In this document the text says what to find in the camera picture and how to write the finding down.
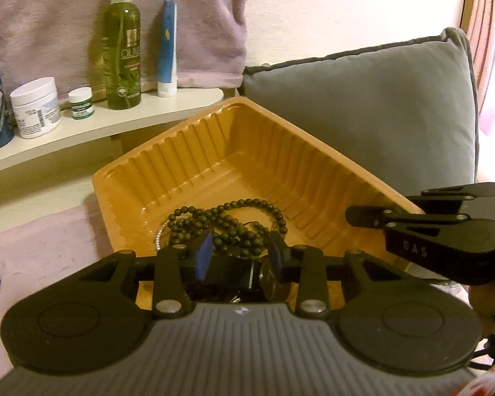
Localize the pink striped fabric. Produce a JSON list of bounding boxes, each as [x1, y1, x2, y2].
[[458, 0, 495, 133]]

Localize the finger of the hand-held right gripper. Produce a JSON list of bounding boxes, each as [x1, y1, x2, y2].
[[408, 189, 472, 215], [346, 205, 470, 237]]

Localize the person's right hand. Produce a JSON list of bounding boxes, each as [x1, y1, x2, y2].
[[469, 282, 495, 335]]

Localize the grey cushion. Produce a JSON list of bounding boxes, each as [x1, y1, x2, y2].
[[241, 27, 480, 216]]

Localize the small green white jar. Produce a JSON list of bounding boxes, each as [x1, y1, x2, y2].
[[68, 87, 96, 120]]

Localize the dark bead necklace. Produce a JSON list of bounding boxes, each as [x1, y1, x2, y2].
[[165, 199, 289, 258]]

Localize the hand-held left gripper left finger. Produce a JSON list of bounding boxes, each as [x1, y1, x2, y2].
[[72, 231, 215, 318]]

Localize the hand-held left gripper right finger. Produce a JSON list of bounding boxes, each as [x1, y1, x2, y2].
[[269, 231, 406, 318]]

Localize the pale fluffy towel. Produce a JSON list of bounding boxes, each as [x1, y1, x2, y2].
[[0, 204, 473, 380]]

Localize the blue white tube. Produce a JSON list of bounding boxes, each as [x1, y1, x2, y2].
[[157, 0, 178, 98]]

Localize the white cream jar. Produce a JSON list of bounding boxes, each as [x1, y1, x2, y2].
[[10, 77, 63, 140]]

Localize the black chunky wristwatch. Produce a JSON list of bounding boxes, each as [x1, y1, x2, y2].
[[179, 251, 292, 303]]

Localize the white pearl necklace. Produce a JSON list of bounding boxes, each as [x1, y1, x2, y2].
[[154, 214, 181, 253]]

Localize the orange ribbed plastic tray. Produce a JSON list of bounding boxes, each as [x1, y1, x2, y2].
[[93, 96, 428, 313]]

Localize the green oil spray bottle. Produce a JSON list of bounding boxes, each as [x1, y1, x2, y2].
[[91, 0, 143, 111]]

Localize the red white packet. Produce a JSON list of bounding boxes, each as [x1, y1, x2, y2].
[[458, 365, 495, 396]]

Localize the cream shelf unit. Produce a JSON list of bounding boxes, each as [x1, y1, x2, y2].
[[0, 86, 224, 216]]

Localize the mauve fluffy blanket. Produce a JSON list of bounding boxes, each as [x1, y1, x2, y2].
[[0, 0, 259, 92]]

